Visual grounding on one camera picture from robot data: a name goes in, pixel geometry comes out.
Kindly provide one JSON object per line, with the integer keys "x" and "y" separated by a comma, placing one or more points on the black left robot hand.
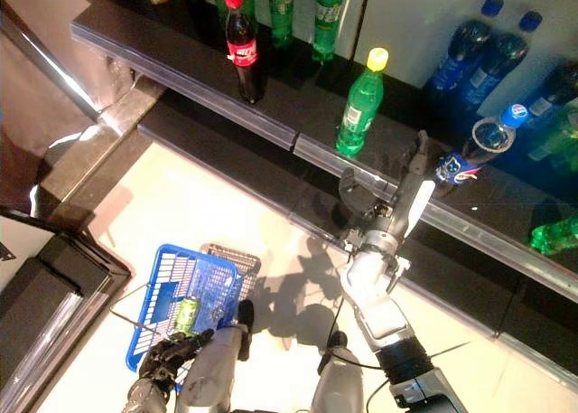
{"x": 167, "y": 359}

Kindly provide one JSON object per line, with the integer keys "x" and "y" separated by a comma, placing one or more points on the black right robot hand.
{"x": 406, "y": 205}

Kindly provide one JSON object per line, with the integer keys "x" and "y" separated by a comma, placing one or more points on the Pepsi bottle with paper collar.
{"x": 458, "y": 171}

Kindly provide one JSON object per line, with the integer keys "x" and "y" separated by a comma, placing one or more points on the blue plastic shopping basket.
{"x": 165, "y": 295}

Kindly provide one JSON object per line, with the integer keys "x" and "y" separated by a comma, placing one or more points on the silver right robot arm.
{"x": 375, "y": 277}

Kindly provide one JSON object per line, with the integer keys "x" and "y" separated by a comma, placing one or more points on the black shelf base plinth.
{"x": 451, "y": 286}
{"x": 542, "y": 331}
{"x": 217, "y": 146}

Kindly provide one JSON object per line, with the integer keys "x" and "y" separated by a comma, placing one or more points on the black display stand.
{"x": 45, "y": 295}

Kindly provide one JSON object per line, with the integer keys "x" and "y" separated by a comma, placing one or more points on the gray right robot leg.
{"x": 338, "y": 381}

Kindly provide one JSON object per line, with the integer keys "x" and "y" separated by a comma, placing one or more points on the reflective metal side panel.
{"x": 36, "y": 92}

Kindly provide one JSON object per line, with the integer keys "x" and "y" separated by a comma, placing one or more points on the dark shelf board clear rail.
{"x": 171, "y": 42}
{"x": 506, "y": 214}

